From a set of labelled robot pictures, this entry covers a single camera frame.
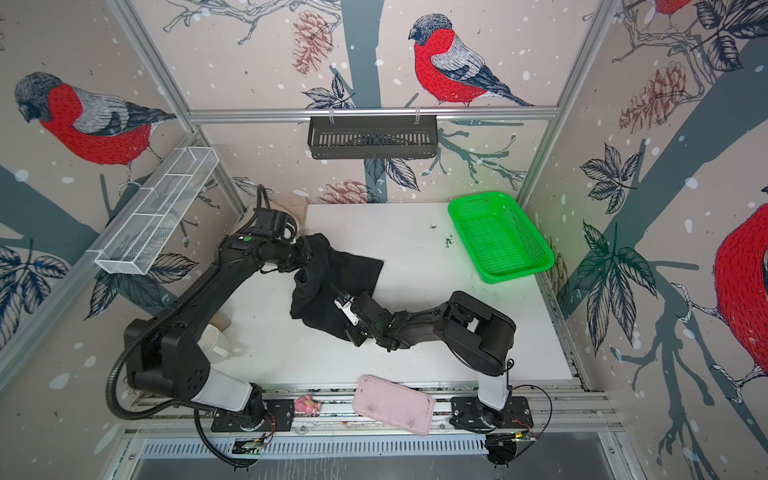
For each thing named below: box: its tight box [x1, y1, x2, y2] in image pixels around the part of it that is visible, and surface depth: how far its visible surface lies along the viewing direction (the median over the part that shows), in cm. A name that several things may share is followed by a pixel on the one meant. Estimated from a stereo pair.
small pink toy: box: [294, 394, 321, 415], surface depth 75 cm
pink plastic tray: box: [352, 374, 435, 436], surface depth 74 cm
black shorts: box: [290, 233, 384, 340], surface depth 91 cm
